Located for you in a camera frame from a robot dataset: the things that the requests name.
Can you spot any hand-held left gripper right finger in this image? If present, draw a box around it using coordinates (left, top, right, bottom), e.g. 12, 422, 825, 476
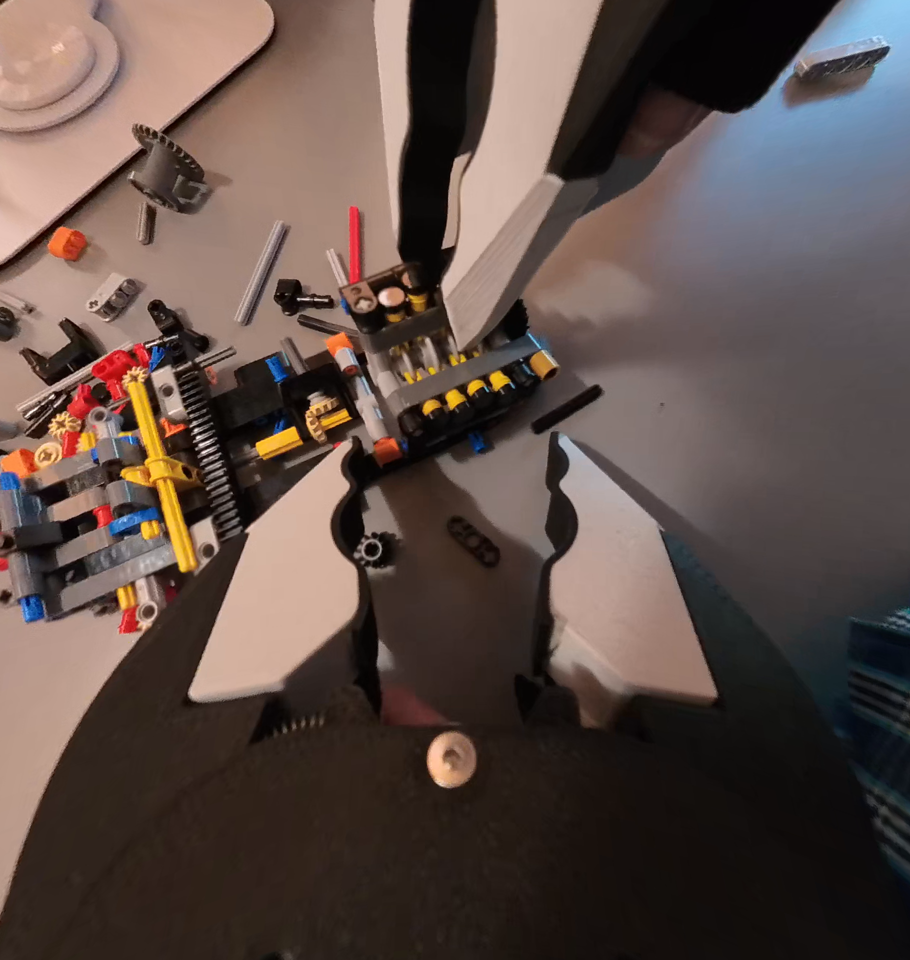
530, 433, 720, 726

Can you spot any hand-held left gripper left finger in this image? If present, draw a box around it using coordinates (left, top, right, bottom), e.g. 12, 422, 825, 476
187, 437, 385, 721

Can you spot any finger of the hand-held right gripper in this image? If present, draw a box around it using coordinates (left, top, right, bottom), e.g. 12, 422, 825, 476
441, 0, 608, 352
372, 0, 497, 282

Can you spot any lego car chassis assembly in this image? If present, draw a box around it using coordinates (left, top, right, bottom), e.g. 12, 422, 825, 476
0, 341, 381, 625

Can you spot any yellow black lego engine block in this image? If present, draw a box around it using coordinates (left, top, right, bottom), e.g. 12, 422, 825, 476
338, 262, 563, 460

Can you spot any grey short lego beam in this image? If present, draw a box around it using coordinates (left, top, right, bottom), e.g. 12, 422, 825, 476
791, 35, 893, 81

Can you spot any black thin lego liftarm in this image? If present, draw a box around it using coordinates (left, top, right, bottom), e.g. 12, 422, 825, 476
446, 515, 502, 568

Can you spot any thin black lego axle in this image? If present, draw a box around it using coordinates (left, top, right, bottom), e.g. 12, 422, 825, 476
530, 384, 605, 435

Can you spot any long grey lego axle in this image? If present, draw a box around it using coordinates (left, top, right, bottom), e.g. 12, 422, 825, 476
233, 219, 290, 327

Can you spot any black lego pin connector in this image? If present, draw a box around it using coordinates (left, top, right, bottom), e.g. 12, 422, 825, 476
272, 276, 336, 314

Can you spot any grey lego differential gear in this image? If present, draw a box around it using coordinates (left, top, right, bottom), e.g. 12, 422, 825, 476
127, 123, 210, 216

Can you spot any person's right hand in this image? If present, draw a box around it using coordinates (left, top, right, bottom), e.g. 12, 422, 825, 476
620, 84, 716, 160

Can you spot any person's left hand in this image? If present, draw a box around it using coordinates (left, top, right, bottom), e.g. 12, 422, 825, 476
382, 686, 450, 726

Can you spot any white rounded base board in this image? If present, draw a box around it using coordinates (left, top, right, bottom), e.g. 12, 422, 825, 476
0, 0, 276, 276

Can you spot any person's plaid shirt torso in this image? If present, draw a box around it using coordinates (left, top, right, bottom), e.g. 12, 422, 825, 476
837, 585, 910, 925

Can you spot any white book stand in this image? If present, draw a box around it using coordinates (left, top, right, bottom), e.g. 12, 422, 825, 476
0, 0, 122, 135

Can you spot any black lego bracket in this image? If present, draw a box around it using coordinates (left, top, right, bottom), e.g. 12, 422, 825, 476
18, 317, 105, 381

